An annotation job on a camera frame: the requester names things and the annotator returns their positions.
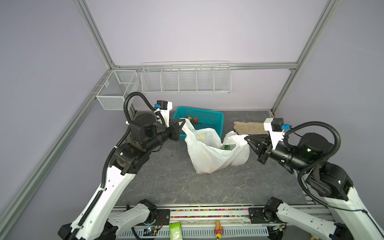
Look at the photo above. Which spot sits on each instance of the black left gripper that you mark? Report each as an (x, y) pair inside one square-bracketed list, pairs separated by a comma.
[(175, 130)]

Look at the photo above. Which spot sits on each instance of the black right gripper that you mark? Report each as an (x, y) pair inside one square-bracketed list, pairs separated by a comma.
[(256, 141)]

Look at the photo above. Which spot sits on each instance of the white plastic bag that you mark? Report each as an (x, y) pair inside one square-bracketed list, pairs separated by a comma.
[(208, 153)]

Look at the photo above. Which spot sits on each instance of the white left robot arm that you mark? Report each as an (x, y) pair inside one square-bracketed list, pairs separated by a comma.
[(149, 126)]

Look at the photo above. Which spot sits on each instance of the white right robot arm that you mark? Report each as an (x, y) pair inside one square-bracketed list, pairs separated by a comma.
[(306, 150)]

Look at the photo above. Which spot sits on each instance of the yellow work glove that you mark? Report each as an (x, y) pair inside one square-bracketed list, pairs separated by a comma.
[(250, 128)]

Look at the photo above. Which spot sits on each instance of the teal plastic basket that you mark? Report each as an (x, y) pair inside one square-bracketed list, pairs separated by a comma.
[(206, 118)]

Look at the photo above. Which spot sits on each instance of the small orange toy figure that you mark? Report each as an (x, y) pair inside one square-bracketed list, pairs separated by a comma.
[(219, 231)]

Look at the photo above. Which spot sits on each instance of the green packet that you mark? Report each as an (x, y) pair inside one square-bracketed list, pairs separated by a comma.
[(175, 231)]

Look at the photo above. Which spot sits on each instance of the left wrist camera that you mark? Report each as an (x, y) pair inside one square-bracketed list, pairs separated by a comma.
[(164, 108)]

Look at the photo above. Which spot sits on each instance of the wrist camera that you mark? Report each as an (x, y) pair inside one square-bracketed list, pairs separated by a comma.
[(164, 108), (276, 129)]

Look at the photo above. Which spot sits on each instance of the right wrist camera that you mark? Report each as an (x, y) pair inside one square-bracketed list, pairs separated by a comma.
[(276, 129)]

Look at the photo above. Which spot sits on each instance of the white wire wall shelf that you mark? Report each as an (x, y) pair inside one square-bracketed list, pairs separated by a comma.
[(186, 77)]

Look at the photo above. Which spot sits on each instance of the white wire mesh box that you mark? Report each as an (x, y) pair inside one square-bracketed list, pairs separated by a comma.
[(116, 88)]

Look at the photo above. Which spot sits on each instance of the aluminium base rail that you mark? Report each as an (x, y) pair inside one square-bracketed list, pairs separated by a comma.
[(237, 221)]

